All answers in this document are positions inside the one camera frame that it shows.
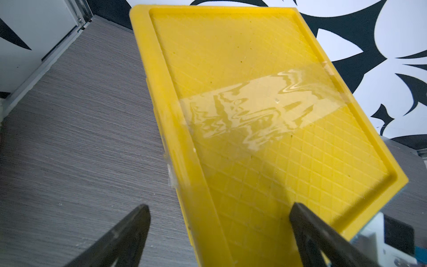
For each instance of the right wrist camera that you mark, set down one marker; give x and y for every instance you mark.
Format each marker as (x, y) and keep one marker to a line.
(387, 241)

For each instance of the yellow drawer cabinet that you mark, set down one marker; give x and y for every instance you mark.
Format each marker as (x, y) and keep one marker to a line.
(254, 117)

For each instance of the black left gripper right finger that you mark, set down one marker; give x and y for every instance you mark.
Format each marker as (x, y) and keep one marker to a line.
(316, 238)

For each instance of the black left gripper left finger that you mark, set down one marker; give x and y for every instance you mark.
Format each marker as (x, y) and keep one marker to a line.
(122, 246)

